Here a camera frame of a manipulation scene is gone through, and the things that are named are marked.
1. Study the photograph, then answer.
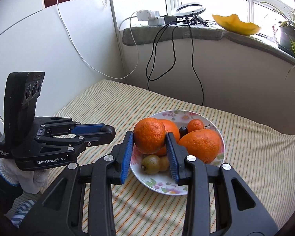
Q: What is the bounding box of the brown kiwi-like fruit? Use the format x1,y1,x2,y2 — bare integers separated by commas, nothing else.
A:
160,156,169,172

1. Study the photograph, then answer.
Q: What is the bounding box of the dark plum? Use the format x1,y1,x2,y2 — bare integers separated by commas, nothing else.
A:
179,126,188,138

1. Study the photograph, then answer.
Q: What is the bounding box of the green-brown plum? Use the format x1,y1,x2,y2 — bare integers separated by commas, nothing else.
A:
141,155,160,175

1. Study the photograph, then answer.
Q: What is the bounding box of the bumpy tangerine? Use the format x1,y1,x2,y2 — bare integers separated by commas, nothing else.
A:
133,118,166,155

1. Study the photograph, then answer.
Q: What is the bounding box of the white gloved left hand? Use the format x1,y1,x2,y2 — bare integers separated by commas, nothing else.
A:
0,158,50,195

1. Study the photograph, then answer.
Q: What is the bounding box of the large orange left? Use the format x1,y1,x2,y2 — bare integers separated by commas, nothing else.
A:
153,119,181,157

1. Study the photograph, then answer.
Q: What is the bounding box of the large orange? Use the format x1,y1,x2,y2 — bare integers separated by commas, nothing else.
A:
178,129,223,164
153,119,181,157

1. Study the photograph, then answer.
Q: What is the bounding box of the large orange right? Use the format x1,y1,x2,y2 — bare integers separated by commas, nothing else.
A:
178,129,223,164

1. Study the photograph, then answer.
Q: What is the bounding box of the tangerine with stem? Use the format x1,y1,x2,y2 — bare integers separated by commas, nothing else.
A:
187,119,209,133

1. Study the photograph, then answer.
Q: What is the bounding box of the striped blue white sleeve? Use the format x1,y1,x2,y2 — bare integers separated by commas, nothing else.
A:
10,200,36,228

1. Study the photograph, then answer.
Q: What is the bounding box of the striped tablecloth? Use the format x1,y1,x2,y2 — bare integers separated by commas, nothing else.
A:
5,79,295,236

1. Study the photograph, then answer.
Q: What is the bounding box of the grey windowsill mat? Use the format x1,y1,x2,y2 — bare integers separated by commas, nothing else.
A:
121,25,295,65

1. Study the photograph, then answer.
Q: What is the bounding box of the white power strip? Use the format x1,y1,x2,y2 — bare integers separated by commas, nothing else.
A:
136,10,165,26

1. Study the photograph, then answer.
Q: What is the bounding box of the yellow melon rind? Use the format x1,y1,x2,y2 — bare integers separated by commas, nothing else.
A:
212,14,261,36

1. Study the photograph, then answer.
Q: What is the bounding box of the potted spider plant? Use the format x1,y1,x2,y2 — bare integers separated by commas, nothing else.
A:
260,0,295,90

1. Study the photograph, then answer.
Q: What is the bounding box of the black left camera box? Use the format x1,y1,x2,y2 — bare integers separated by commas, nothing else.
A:
4,71,45,146

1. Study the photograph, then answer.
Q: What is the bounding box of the white cable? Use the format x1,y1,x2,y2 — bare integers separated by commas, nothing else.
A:
55,0,140,80

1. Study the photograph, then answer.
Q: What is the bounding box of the black looped cable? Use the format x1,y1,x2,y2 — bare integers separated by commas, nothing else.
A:
145,22,177,92

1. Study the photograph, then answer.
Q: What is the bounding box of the black straight cable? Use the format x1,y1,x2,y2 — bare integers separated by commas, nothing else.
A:
186,19,205,106

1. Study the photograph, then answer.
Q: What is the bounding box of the ring light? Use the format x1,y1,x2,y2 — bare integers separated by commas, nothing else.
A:
171,3,208,27

